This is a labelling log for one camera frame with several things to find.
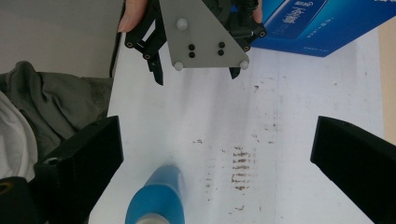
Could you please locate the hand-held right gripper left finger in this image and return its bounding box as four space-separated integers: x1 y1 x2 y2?
33 115 124 224

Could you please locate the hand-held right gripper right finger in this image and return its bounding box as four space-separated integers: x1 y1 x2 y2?
310 115 396 224

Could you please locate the grey garment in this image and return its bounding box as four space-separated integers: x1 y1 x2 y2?
0 61 114 161

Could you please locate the white garment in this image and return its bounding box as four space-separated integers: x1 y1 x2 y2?
0 91 39 183

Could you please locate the blue cardboard box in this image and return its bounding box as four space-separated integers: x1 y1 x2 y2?
250 0 396 58

